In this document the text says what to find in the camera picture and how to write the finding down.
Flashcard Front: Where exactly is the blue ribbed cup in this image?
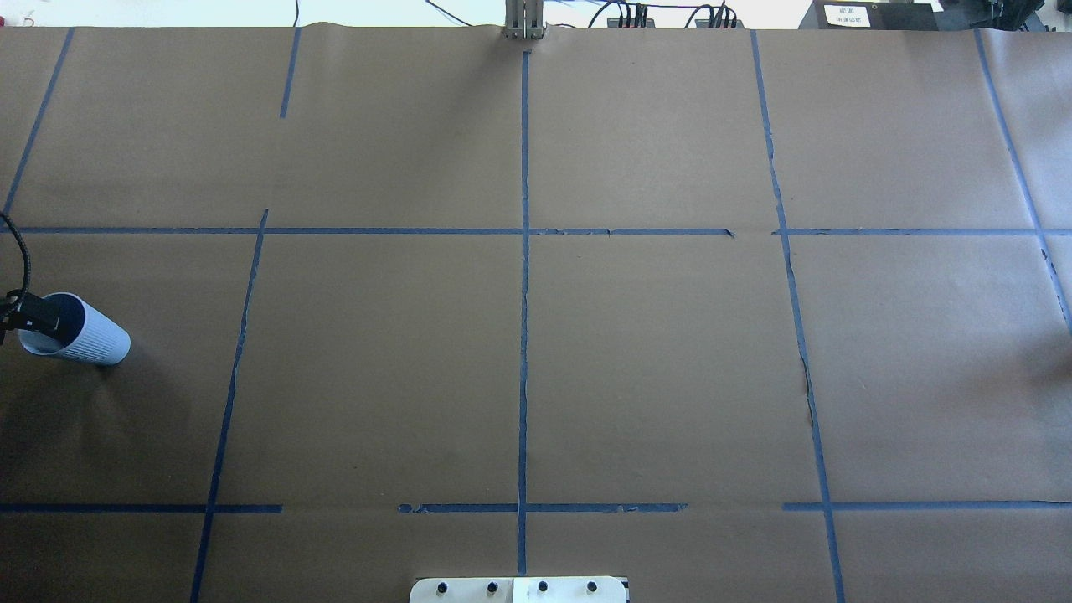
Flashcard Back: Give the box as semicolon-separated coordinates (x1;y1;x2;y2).
16;291;131;367

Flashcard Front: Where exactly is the white pedestal base plate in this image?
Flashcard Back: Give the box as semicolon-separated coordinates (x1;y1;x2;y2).
410;575;631;602

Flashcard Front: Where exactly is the black box with label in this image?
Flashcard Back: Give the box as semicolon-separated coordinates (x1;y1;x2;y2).
796;1;939;31

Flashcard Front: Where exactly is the aluminium frame post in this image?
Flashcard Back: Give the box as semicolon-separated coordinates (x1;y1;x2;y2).
502;0;547;39

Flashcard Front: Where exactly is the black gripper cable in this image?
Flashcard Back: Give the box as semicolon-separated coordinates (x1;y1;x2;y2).
0;211;33;345

